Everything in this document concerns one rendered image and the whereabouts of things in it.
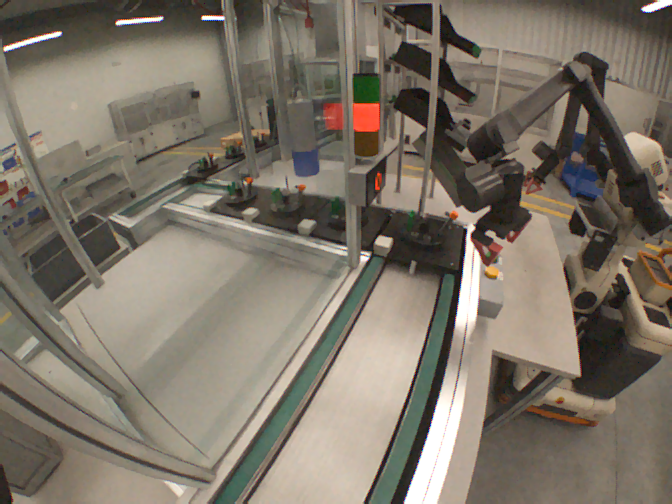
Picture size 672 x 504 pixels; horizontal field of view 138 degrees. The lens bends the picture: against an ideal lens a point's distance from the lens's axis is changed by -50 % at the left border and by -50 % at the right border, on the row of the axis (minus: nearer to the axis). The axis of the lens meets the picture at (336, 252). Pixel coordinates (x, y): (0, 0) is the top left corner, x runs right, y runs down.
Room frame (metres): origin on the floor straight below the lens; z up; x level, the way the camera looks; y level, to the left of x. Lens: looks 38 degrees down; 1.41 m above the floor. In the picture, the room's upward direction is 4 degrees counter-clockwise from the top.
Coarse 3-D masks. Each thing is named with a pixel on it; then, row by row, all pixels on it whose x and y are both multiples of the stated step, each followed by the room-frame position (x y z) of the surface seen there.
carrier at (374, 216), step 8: (368, 208) 0.81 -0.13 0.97; (376, 208) 0.80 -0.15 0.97; (368, 216) 0.75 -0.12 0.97; (376, 216) 0.75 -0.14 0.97; (384, 216) 0.75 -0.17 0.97; (368, 224) 0.70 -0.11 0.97; (376, 224) 0.70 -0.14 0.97; (384, 224) 0.71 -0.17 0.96; (368, 232) 0.65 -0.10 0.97; (376, 232) 0.65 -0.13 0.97; (368, 240) 0.61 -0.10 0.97; (368, 248) 0.58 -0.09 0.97
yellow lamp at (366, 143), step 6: (354, 132) 0.50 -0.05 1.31; (360, 132) 0.49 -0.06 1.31; (366, 132) 0.48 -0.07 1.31; (372, 132) 0.48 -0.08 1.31; (378, 132) 0.49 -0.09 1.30; (354, 138) 0.50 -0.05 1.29; (360, 138) 0.49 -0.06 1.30; (366, 138) 0.48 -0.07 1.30; (372, 138) 0.48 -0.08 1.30; (378, 138) 0.50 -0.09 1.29; (354, 144) 0.50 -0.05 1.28; (360, 144) 0.49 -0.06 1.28; (366, 144) 0.48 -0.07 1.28; (372, 144) 0.48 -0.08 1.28; (378, 144) 0.50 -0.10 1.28; (354, 150) 0.50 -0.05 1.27; (360, 150) 0.49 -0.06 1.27; (366, 150) 0.48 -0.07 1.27; (372, 150) 0.48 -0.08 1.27; (378, 150) 0.50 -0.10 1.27; (366, 156) 0.48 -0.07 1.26
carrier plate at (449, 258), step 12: (396, 216) 0.74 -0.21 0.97; (420, 216) 0.73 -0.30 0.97; (396, 228) 0.67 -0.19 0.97; (456, 228) 0.65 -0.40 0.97; (396, 240) 0.60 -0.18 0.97; (456, 240) 0.59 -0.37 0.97; (396, 252) 0.55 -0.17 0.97; (408, 252) 0.54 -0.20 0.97; (420, 252) 0.54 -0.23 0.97; (432, 252) 0.54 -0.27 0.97; (444, 252) 0.53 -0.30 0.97; (456, 252) 0.53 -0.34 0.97; (420, 264) 0.50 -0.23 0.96; (432, 264) 0.49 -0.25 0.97; (444, 264) 0.48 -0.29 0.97; (456, 264) 0.48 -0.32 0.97
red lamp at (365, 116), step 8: (360, 104) 0.49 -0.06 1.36; (368, 104) 0.49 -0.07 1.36; (376, 104) 0.49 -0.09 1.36; (360, 112) 0.49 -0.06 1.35; (368, 112) 0.48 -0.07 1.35; (376, 112) 0.49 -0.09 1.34; (360, 120) 0.49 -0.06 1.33; (368, 120) 0.48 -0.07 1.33; (376, 120) 0.49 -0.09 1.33; (360, 128) 0.49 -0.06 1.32; (368, 128) 0.48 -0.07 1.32; (376, 128) 0.49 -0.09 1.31
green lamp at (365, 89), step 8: (352, 80) 0.50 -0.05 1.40; (360, 80) 0.49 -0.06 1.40; (368, 80) 0.48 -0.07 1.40; (376, 80) 0.49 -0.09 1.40; (352, 88) 0.50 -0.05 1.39; (360, 88) 0.49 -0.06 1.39; (368, 88) 0.48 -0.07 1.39; (376, 88) 0.49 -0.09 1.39; (360, 96) 0.49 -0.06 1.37; (368, 96) 0.48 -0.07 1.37; (376, 96) 0.49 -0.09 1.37
